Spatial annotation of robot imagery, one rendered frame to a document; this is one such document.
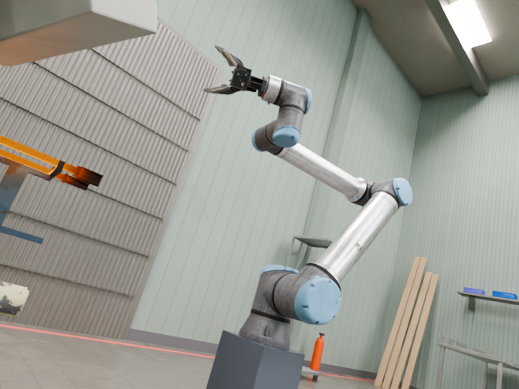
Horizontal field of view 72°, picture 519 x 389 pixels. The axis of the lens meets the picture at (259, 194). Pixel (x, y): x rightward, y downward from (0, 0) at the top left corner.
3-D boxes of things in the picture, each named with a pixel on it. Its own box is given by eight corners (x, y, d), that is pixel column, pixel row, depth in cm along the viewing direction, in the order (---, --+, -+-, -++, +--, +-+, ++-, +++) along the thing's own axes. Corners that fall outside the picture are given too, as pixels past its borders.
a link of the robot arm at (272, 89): (277, 79, 129) (269, 105, 130) (265, 74, 128) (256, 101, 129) (283, 77, 120) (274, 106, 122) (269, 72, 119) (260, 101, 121)
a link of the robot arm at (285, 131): (283, 152, 130) (290, 121, 133) (303, 144, 120) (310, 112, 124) (262, 142, 126) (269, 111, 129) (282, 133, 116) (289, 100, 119)
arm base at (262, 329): (263, 339, 142) (269, 313, 145) (300, 353, 128) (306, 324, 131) (228, 331, 130) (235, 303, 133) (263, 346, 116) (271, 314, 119)
